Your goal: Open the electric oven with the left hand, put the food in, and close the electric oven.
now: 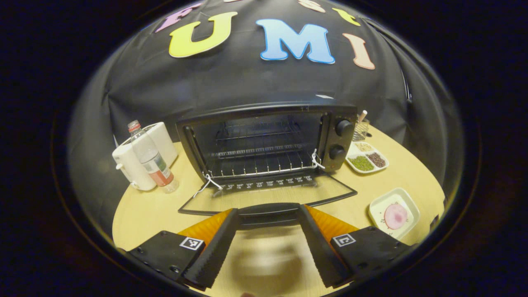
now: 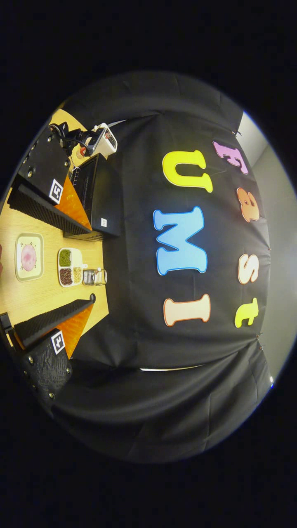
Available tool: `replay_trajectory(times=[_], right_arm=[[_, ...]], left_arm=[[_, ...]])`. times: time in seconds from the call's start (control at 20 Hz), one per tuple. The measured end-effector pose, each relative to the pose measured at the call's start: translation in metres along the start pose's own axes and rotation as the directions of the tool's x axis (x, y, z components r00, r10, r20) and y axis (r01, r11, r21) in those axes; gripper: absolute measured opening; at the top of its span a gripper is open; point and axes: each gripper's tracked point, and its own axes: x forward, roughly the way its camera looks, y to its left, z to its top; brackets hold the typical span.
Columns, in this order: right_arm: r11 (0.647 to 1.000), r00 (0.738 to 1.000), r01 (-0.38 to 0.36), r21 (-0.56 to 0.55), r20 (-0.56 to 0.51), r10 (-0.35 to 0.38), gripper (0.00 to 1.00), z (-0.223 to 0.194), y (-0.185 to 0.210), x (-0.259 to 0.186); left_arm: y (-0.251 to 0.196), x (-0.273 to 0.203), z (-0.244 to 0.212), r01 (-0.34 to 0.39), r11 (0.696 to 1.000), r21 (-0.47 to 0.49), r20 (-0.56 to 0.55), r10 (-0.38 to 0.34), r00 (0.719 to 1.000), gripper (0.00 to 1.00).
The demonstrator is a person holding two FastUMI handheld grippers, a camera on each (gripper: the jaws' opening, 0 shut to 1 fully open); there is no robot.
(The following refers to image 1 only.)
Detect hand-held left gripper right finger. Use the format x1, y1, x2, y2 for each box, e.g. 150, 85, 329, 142
297, 205, 413, 289

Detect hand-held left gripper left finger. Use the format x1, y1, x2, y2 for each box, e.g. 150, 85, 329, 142
126, 208, 240, 290

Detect white square dish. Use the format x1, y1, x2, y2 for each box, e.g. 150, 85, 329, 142
368, 188, 420, 240

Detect pink ham slice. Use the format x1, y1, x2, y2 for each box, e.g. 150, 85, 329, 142
384, 203, 409, 230

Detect black electric oven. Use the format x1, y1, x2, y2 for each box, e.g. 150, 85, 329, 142
177, 103, 358, 230

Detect pile of green beans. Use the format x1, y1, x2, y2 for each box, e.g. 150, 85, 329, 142
350, 156, 375, 172

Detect white divided dish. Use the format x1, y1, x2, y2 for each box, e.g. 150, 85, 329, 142
346, 141, 389, 174

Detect clear plastic bottle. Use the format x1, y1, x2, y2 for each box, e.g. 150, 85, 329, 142
127, 120, 180, 194

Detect pile of red beans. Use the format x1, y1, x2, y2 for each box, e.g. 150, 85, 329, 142
367, 152, 387, 168

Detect white kitchen appliance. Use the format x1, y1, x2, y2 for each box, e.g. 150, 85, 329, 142
112, 122, 179, 191

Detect white string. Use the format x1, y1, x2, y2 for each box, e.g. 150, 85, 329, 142
311, 148, 326, 170
193, 173, 223, 198

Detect wire oven rack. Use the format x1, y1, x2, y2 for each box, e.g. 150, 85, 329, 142
205, 151, 321, 180

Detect wire mesh basket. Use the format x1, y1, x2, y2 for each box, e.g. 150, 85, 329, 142
353, 118, 370, 141

